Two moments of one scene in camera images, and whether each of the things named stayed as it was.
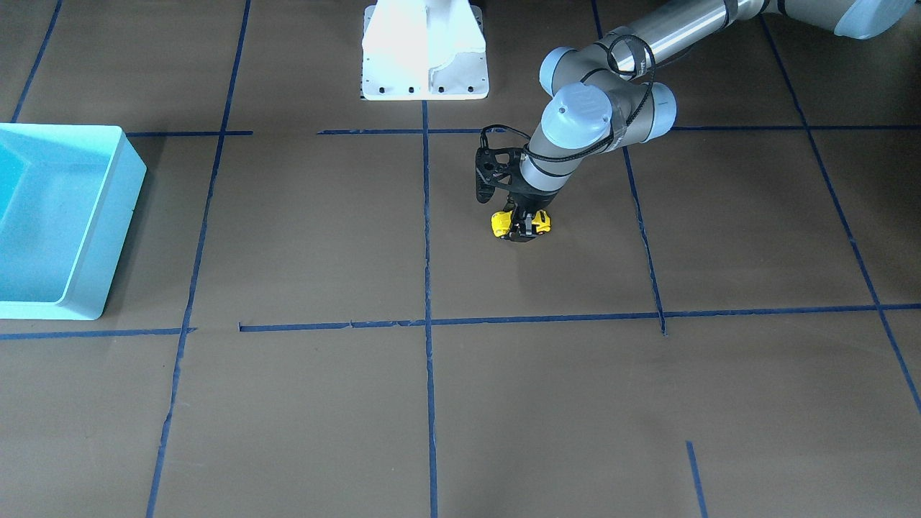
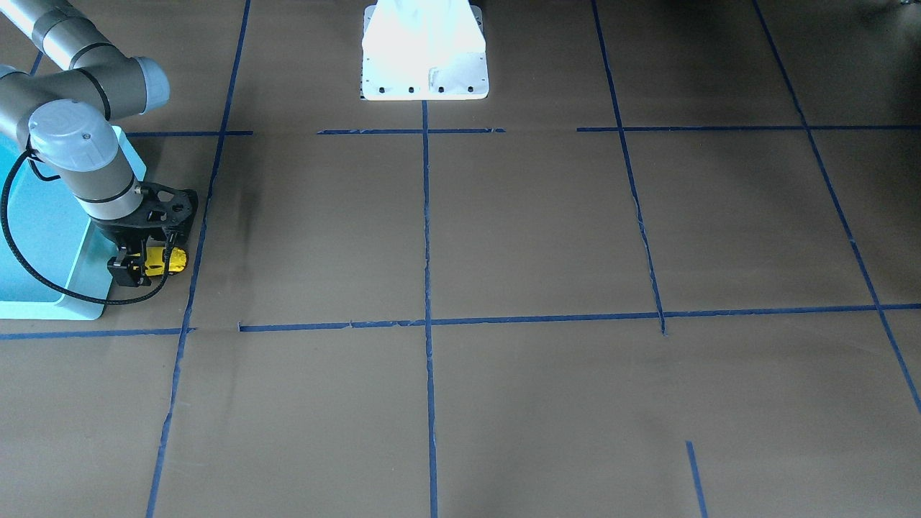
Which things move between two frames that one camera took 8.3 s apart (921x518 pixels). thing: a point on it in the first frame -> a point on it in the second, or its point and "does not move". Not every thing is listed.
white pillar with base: [424, 50] does not move
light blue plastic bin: [67, 193] does not move
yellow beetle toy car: [501, 222] -> [155, 264]
